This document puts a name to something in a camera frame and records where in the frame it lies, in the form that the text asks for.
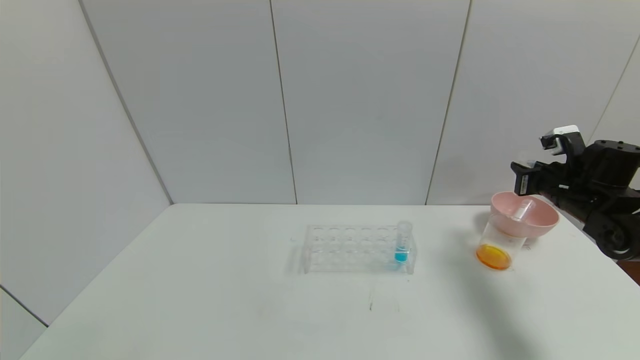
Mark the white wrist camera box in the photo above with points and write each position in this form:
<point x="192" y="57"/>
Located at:
<point x="567" y="132"/>

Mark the test tube with red pigment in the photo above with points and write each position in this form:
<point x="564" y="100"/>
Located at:
<point x="521" y="210"/>

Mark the clear plastic test tube rack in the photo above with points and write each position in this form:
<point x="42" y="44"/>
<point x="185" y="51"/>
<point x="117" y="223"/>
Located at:
<point x="345" y="255"/>

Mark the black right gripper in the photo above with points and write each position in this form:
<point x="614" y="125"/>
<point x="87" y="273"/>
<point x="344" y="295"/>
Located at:
<point x="523" y="183"/>

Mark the test tube with blue pigment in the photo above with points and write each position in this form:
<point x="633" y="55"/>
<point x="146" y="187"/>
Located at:
<point x="400" y="256"/>

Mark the pink plastic bowl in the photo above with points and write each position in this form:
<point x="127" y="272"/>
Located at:
<point x="540" y="222"/>

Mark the clear plastic beaker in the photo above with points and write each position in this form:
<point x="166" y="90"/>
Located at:
<point x="495" y="255"/>

